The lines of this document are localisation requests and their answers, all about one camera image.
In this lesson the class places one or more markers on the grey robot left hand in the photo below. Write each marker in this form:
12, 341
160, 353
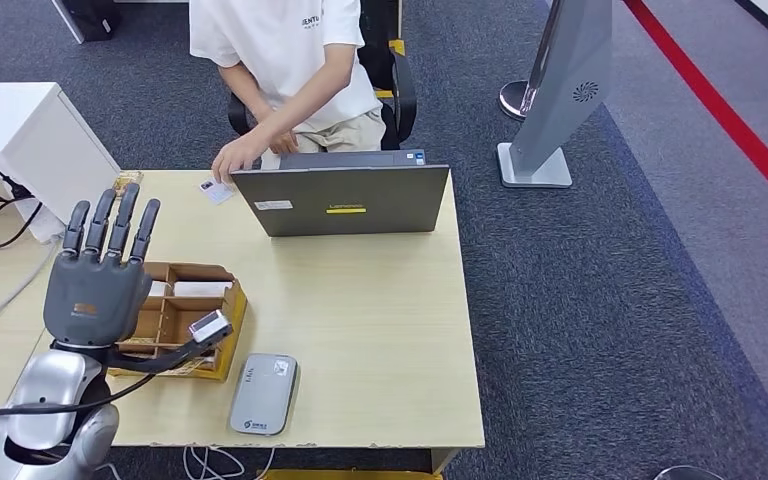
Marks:
92, 298

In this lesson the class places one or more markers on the person's left hand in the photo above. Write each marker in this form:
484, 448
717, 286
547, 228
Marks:
238, 156

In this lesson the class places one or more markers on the person's right hand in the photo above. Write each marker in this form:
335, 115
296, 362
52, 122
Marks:
286, 142

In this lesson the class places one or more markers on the white ID card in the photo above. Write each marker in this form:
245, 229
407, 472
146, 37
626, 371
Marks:
218, 193

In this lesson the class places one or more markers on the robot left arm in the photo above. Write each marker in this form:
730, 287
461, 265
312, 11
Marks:
53, 384

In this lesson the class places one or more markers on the person's left forearm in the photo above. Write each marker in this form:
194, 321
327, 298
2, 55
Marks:
284, 116

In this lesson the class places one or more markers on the person's right forearm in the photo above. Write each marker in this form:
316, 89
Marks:
248, 99

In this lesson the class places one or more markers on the white card stack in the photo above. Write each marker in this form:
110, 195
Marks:
202, 289
157, 289

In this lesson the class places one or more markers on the person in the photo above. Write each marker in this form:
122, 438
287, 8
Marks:
278, 53

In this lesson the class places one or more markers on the gold room key card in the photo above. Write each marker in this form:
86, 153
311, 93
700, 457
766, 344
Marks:
192, 368

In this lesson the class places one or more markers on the grey card reader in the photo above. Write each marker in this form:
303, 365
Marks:
263, 396

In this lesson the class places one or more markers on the grey laptop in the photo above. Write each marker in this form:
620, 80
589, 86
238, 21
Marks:
357, 195

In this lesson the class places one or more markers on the white plastic bag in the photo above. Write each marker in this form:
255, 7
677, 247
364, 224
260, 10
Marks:
39, 225

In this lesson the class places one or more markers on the black office chair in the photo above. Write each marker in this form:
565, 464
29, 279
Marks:
404, 99

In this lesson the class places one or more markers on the cardboard organizer box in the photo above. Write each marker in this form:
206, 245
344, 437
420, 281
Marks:
232, 318

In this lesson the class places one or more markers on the white cabinet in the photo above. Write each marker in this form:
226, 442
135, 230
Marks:
20, 126

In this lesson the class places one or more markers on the black cabinet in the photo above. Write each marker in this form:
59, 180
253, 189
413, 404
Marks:
92, 16

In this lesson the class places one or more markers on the grey kiosk stand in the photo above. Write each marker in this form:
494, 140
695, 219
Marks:
568, 99

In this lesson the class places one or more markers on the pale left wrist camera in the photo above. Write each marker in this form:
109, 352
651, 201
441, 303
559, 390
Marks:
212, 326

